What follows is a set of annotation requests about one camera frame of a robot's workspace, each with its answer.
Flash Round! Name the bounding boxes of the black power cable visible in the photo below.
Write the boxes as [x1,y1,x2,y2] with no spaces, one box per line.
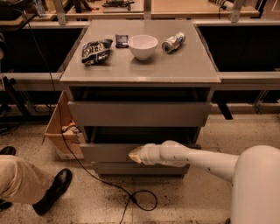
[12,8,158,224]

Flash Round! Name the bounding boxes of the crushed silver can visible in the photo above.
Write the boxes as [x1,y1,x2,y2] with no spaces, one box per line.
[162,31,186,53]

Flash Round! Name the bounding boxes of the wooden workbench behind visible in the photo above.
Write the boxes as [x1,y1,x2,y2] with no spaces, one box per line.
[0,0,280,30]

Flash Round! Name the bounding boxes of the grey bottom drawer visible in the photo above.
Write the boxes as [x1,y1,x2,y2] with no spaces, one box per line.
[92,162,189,177]

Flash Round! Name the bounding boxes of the grey drawer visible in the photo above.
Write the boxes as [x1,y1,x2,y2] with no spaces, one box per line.
[80,127,200,163]
[68,101,212,127]
[92,162,189,177]

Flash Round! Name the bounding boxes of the grey top drawer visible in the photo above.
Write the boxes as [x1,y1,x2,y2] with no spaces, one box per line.
[68,101,212,127]

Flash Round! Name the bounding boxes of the small dark blue packet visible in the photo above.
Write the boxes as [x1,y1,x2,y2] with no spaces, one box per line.
[115,35,129,48]

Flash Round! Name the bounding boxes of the black leather shoe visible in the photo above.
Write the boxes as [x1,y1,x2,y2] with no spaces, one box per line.
[32,168,73,215]

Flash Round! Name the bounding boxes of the white bowl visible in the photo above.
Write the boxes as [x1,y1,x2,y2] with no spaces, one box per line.
[128,35,158,60]

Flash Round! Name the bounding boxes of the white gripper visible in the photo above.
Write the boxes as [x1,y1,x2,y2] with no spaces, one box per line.
[129,143,163,165]

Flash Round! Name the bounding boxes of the grey drawer cabinet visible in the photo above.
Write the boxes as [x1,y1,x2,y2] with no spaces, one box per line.
[59,19,221,147]

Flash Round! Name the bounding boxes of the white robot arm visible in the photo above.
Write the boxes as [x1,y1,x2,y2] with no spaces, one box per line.
[129,141,280,224]

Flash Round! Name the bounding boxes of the person leg khaki trousers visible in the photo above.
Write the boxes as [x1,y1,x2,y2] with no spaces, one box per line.
[0,155,54,205]

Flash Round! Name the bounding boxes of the dark chip bag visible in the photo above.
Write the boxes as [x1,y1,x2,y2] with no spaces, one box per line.
[81,39,113,66]

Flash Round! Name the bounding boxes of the cardboard box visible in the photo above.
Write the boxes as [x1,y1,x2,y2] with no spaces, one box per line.
[45,91,85,159]

